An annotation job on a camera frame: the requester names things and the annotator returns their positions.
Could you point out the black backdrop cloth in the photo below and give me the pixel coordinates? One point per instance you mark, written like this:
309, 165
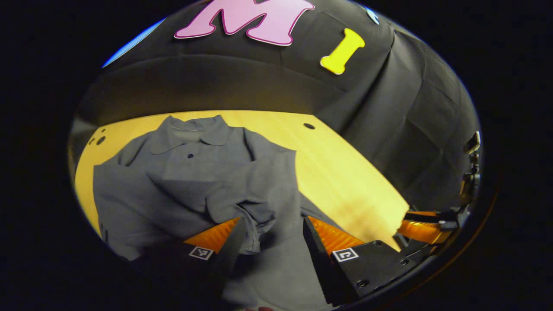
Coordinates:
389, 108

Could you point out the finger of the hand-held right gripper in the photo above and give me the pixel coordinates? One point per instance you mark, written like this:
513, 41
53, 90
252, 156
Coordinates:
440, 217
425, 232

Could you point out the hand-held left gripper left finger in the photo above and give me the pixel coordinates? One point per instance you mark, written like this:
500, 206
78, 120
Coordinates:
229, 250

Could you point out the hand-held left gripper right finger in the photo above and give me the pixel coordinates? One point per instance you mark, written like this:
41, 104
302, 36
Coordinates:
319, 255

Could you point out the grey polo shirt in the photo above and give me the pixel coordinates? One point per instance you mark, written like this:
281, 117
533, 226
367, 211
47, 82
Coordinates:
194, 181

